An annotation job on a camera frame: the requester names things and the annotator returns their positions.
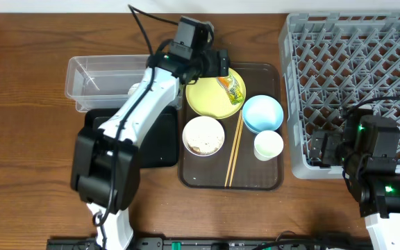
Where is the green snack wrapper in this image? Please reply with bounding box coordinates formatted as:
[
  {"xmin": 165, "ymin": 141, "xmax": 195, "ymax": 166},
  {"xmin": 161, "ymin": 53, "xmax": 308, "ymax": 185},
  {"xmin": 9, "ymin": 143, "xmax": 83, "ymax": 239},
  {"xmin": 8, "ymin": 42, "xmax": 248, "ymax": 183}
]
[{"xmin": 216, "ymin": 73, "xmax": 244, "ymax": 105}]

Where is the white cup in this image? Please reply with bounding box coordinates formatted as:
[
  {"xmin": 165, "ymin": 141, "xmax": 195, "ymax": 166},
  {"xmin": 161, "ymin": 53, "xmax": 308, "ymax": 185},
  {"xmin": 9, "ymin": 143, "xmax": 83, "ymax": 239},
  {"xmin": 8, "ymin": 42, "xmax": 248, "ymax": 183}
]
[{"xmin": 254, "ymin": 131, "xmax": 284, "ymax": 161}]

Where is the wooden chopstick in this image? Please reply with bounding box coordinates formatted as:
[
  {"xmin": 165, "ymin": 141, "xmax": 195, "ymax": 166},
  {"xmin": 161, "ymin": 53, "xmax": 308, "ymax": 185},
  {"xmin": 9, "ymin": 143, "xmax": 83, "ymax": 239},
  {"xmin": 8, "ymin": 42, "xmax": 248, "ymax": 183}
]
[
  {"xmin": 229, "ymin": 117, "xmax": 244, "ymax": 188},
  {"xmin": 224, "ymin": 110, "xmax": 242, "ymax": 188}
]

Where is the light blue bowl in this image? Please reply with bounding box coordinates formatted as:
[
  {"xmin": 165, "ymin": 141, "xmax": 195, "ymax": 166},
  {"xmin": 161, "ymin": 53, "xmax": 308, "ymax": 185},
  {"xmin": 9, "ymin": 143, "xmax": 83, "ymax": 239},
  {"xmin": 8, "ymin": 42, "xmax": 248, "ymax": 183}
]
[{"xmin": 242, "ymin": 95, "xmax": 284, "ymax": 134}]

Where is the pink white bowl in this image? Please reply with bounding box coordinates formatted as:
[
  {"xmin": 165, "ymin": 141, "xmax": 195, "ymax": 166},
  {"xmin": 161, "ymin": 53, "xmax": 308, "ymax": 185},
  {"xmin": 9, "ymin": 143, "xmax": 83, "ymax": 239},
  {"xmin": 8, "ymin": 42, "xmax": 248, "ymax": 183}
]
[{"xmin": 182, "ymin": 116, "xmax": 225, "ymax": 157}]

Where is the white tissue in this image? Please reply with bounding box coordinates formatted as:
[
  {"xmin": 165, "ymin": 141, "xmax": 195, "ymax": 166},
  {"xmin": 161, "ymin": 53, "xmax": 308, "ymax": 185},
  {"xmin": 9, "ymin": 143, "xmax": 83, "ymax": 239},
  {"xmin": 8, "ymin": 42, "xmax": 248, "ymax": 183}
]
[{"xmin": 127, "ymin": 83, "xmax": 140, "ymax": 95}]

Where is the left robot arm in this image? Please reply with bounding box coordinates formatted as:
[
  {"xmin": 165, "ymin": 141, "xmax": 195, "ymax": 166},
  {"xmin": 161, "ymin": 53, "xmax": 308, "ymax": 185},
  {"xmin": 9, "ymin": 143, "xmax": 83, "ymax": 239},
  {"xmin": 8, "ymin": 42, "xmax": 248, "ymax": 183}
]
[{"xmin": 70, "ymin": 49, "xmax": 229, "ymax": 249}]

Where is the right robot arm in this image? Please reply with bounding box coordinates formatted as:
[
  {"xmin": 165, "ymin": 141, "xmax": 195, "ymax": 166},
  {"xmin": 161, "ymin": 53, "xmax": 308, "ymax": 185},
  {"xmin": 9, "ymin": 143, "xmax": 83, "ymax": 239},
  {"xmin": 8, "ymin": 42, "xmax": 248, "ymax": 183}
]
[{"xmin": 310, "ymin": 109, "xmax": 400, "ymax": 249}]

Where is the grey dishwasher rack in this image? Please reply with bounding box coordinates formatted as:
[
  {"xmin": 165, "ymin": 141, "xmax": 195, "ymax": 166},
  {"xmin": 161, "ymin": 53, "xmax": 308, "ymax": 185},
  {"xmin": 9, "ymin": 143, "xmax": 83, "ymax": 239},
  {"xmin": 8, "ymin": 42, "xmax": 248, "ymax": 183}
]
[{"xmin": 279, "ymin": 12, "xmax": 400, "ymax": 179}]

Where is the yellow plate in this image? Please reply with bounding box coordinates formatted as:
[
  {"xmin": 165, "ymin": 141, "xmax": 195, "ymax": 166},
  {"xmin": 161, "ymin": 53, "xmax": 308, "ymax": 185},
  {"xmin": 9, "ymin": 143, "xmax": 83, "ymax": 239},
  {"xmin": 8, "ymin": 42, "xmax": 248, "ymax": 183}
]
[{"xmin": 185, "ymin": 78, "xmax": 244, "ymax": 119}]

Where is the brown serving tray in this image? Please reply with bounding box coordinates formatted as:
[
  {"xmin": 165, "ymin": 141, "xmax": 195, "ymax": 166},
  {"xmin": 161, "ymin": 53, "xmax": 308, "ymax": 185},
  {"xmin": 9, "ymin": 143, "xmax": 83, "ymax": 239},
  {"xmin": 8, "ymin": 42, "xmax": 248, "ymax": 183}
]
[{"xmin": 178, "ymin": 62, "xmax": 283, "ymax": 191}]

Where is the black plastic tray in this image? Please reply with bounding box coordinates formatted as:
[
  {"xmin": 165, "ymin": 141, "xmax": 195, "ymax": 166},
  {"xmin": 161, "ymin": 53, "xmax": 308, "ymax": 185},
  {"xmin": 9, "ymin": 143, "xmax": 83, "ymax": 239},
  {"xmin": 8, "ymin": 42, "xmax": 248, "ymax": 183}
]
[{"xmin": 84, "ymin": 106, "xmax": 179, "ymax": 169}]

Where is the clear plastic bin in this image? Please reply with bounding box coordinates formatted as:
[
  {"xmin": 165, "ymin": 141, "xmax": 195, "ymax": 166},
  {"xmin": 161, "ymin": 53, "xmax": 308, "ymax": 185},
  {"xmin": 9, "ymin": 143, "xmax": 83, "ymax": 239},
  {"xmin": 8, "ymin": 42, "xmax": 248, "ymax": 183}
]
[{"xmin": 65, "ymin": 55, "xmax": 148, "ymax": 113}]

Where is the left black cable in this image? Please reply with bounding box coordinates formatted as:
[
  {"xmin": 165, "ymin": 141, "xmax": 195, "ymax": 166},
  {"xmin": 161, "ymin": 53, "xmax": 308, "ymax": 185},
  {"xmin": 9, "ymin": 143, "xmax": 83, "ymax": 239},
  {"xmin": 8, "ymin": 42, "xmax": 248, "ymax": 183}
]
[{"xmin": 127, "ymin": 3, "xmax": 180, "ymax": 56}]

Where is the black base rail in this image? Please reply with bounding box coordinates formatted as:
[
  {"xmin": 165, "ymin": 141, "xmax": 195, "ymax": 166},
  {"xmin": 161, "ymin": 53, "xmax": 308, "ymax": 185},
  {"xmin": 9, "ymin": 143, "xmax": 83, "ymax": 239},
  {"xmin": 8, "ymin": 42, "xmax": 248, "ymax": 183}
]
[{"xmin": 45, "ymin": 236, "xmax": 374, "ymax": 250}]

